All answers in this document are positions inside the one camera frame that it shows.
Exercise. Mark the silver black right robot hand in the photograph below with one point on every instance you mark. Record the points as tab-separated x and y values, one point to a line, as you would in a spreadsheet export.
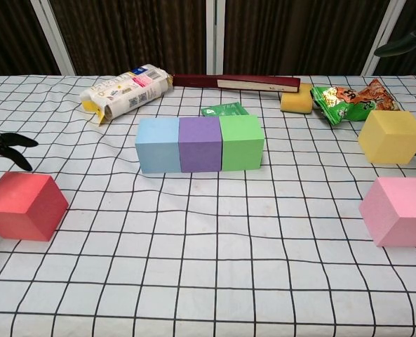
404	44

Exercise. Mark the green foam cube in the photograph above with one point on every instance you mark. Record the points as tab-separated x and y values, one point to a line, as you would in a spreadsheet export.
242	147

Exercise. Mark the white partition frame post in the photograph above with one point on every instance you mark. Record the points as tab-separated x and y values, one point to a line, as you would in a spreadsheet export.
395	14
210	35
53	35

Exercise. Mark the green tea sachet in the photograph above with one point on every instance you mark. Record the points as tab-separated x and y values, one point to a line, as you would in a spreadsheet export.
225	109

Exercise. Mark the green orange snack bag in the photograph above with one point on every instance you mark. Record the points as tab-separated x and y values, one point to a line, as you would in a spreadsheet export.
348	102

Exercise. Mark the white printed snack pack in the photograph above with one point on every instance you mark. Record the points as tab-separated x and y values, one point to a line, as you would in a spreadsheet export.
127	91

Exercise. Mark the red foam cube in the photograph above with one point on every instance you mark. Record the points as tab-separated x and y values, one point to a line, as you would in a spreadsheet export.
18	203

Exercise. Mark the yellow foam cube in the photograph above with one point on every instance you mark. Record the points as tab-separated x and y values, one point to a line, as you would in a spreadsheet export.
390	137

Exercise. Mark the yellow sponge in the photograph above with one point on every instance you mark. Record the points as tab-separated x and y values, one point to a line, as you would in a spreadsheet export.
295	102

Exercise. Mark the pink foam cube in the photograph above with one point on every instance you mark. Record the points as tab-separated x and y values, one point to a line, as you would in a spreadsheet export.
397	210

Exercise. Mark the purple foam cube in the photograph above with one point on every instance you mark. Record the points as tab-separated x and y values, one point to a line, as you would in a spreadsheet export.
200	147

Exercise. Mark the light blue foam cube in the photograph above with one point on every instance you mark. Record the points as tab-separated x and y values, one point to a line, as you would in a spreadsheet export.
156	147

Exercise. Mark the white black grid tablecloth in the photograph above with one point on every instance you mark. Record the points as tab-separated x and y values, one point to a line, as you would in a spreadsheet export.
207	263

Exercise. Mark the dark red book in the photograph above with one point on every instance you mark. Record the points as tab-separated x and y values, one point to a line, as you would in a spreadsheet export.
200	81

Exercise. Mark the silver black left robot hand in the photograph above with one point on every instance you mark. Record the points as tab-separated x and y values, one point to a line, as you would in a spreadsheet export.
4	142

